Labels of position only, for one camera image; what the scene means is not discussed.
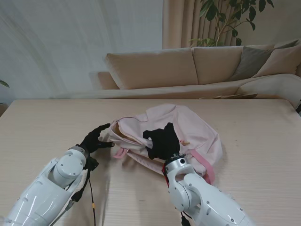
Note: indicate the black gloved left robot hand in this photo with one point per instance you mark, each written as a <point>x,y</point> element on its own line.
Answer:
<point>92,141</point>

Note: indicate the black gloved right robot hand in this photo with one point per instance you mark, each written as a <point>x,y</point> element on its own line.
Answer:
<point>165,143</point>

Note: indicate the pale pink backpack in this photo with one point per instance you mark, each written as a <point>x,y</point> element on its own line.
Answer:
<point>195,127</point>

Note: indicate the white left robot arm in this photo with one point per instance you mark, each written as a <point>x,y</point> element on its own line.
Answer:
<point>47,186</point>

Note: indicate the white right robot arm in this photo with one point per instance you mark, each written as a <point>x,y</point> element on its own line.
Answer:
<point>200,195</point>

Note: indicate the beige fabric sofa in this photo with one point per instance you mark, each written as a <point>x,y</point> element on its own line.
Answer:
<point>152,68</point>

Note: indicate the white backdrop cloth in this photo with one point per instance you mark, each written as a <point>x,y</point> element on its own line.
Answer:
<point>70,47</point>

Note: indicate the green variegated leafy plant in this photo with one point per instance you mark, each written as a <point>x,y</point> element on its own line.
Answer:
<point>3,83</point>

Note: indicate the grey sofa cushion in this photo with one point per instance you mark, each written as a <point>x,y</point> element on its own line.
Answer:
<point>254,61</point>

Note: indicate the tall green leafy houseplant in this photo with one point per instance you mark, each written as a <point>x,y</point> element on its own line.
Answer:
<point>211,11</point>

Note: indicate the beige loose sofa cushion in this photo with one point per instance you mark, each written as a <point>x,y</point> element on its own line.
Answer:
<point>282,61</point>

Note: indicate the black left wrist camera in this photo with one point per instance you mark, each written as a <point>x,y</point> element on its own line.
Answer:
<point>91,164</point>

